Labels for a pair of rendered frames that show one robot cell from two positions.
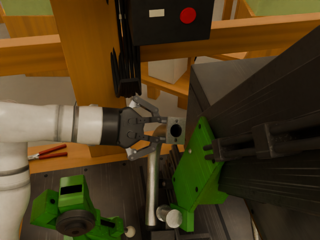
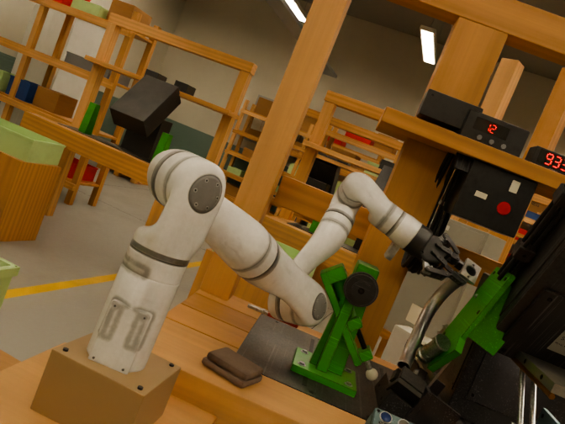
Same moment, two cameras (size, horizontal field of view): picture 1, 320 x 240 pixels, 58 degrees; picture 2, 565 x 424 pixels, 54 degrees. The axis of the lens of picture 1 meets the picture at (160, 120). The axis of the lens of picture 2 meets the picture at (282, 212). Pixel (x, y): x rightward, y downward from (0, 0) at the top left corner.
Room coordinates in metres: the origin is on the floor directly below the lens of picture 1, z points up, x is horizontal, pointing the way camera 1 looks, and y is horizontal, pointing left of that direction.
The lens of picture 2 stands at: (-0.93, 0.07, 1.31)
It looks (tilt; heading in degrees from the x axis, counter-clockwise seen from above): 5 degrees down; 15
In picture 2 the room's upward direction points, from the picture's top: 22 degrees clockwise
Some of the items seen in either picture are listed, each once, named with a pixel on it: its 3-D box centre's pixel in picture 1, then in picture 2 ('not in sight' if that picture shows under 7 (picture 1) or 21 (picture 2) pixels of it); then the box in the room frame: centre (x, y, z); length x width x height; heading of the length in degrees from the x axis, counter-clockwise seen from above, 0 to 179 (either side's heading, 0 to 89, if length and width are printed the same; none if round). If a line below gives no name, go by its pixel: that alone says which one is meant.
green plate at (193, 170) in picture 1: (207, 169); (489, 315); (0.36, -0.10, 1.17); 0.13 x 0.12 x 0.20; 100
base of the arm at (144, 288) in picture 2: not in sight; (137, 305); (-0.18, 0.43, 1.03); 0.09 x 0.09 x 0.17; 17
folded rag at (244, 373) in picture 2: not in sight; (234, 366); (0.07, 0.32, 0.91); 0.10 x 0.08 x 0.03; 79
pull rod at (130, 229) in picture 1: (124, 229); (368, 365); (0.33, 0.09, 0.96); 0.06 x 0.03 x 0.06; 100
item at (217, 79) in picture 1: (243, 125); (520, 361); (0.59, -0.24, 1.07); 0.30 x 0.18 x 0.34; 100
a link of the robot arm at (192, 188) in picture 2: not in sight; (178, 209); (-0.17, 0.43, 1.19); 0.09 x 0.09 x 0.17; 63
